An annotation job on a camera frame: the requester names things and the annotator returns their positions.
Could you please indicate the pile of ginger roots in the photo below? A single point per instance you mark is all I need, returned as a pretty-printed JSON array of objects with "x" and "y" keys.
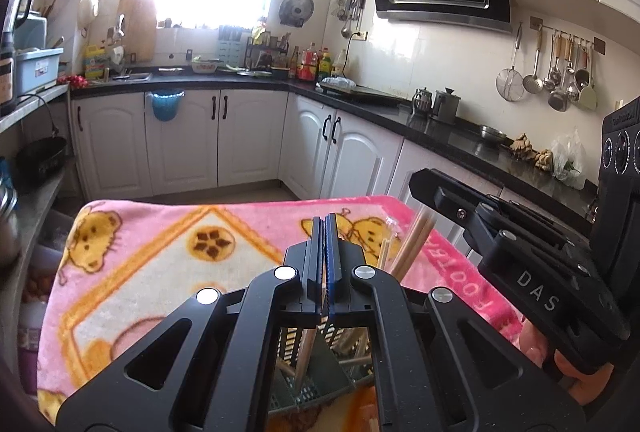
[{"x": 530, "y": 151}]

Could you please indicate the pale green spatula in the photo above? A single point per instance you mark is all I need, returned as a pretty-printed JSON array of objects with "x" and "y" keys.
[{"x": 589, "y": 96}]

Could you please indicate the white round hanging dish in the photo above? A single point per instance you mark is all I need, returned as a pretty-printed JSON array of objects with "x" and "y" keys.
[{"x": 89, "y": 9}]

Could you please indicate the patterned white bowl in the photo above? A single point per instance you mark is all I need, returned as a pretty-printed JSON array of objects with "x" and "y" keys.
[{"x": 205, "y": 66}]

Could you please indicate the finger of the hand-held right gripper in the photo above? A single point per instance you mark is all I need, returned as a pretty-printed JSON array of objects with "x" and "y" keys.
[
  {"x": 500, "y": 206},
  {"x": 535, "y": 287}
]

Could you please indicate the wooden cutting board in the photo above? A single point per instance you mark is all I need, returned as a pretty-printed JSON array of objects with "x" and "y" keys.
[{"x": 137, "y": 29}]

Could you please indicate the large steel ladle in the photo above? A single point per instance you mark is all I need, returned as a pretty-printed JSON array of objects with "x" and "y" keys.
[{"x": 557, "y": 101}]

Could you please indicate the black wok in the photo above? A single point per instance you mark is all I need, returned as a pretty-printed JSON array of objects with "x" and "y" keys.
[{"x": 42, "y": 156}]

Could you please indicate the person's right hand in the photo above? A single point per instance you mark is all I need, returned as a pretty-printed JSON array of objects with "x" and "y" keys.
[{"x": 580, "y": 382}]

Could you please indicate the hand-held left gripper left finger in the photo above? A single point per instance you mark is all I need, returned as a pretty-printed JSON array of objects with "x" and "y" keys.
[{"x": 316, "y": 262}]

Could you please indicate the wall hook rail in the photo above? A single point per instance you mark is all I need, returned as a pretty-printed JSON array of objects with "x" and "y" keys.
[{"x": 536, "y": 24}]

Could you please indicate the wall socket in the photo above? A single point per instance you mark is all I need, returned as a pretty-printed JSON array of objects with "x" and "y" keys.
[{"x": 360, "y": 35}]

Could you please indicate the steel kettle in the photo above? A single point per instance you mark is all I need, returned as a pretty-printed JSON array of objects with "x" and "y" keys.
[{"x": 446, "y": 106}]

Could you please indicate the teal drawer organiser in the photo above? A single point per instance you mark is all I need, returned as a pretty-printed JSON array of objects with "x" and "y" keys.
[{"x": 231, "y": 42}]

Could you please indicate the clear plastic bag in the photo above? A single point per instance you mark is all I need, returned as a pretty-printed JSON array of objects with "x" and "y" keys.
[{"x": 570, "y": 161}]

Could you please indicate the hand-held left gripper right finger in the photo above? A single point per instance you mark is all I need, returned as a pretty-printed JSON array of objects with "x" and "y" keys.
[{"x": 334, "y": 262}]

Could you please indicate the stacked steel pots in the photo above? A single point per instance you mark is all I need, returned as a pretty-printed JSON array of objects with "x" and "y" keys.
[{"x": 7, "y": 222}]

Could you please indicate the grey plastic storage box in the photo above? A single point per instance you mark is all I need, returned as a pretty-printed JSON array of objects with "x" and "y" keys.
[{"x": 37, "y": 71}]

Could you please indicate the red bundle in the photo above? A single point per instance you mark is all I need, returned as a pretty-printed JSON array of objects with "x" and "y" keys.
[{"x": 74, "y": 81}]

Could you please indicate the black induction cooktop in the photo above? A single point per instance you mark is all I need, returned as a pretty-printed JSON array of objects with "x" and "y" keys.
[{"x": 360, "y": 92}]

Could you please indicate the steel bowl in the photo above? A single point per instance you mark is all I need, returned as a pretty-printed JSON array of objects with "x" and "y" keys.
[{"x": 494, "y": 134}]

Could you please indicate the hanging small utensil set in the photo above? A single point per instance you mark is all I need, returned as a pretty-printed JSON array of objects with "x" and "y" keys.
[{"x": 351, "y": 9}]

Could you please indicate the group of chopsticks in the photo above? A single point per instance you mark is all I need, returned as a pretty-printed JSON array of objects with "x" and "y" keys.
[{"x": 410, "y": 242}]

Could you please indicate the printed pink blanket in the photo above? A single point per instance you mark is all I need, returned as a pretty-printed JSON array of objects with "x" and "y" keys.
[{"x": 150, "y": 287}]

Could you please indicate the white plastic drawer unit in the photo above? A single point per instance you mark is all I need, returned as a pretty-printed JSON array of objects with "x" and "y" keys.
[{"x": 47, "y": 252}]

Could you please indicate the dark green plastic utensil holder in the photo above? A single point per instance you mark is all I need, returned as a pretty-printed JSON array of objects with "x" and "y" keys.
[{"x": 322, "y": 379}]

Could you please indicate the white lower kitchen cabinets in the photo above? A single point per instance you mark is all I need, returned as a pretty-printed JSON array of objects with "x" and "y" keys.
[{"x": 245, "y": 141}]

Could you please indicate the black kitchen countertop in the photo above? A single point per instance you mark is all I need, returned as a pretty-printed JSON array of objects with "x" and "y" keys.
[{"x": 450, "y": 136}]

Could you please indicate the small round wall fan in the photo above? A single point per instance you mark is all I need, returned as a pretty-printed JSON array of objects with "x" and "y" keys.
[{"x": 296, "y": 8}]

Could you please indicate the steel kitchen shelf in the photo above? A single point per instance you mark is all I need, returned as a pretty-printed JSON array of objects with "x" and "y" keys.
[{"x": 25, "y": 109}]

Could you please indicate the row of condiment bottles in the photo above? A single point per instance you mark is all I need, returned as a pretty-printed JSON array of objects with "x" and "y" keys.
[{"x": 315, "y": 64}]

